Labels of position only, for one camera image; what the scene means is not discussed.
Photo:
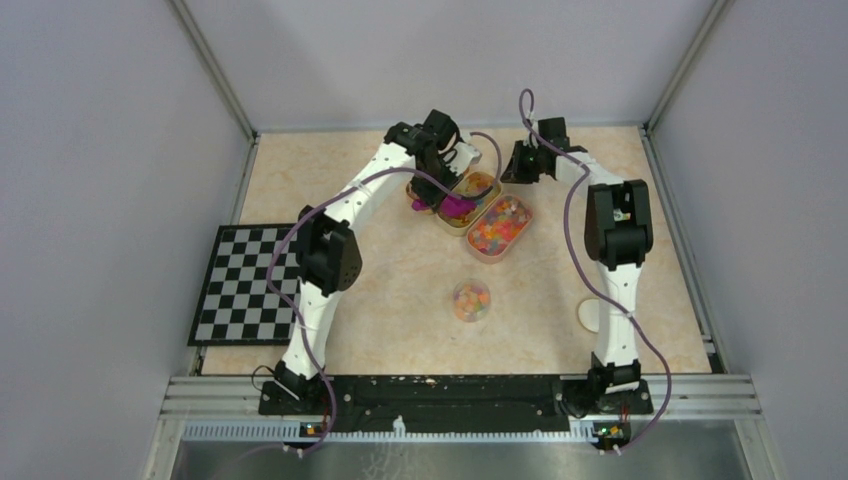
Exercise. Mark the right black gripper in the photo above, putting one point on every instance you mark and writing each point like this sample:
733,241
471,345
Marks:
514,173

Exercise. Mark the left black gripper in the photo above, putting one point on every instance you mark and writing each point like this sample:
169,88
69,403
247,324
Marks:
433,196

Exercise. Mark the purple plastic scoop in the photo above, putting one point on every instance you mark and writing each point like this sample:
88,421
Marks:
449,208

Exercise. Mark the clear plastic cup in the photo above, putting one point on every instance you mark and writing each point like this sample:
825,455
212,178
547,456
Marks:
470,300

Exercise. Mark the white round lid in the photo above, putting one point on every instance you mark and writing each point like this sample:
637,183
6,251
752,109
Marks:
588,314

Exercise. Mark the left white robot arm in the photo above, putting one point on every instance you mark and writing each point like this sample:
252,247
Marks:
326,246

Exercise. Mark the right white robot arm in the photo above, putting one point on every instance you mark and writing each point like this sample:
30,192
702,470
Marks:
618,235

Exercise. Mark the tray of orange pink candies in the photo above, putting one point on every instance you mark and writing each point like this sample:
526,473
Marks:
491,237

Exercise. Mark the tray of yellow purple candies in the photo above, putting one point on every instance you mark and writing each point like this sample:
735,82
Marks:
479,187

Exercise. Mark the black white checkerboard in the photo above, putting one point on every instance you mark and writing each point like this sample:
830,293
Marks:
235,306

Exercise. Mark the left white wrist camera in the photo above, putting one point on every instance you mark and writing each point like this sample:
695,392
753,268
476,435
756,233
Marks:
461,157

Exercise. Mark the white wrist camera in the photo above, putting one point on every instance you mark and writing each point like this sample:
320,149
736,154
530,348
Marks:
530,125
461,157

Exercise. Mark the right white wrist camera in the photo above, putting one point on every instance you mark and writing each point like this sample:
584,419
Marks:
530,125

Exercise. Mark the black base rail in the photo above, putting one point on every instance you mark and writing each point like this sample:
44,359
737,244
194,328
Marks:
441,404

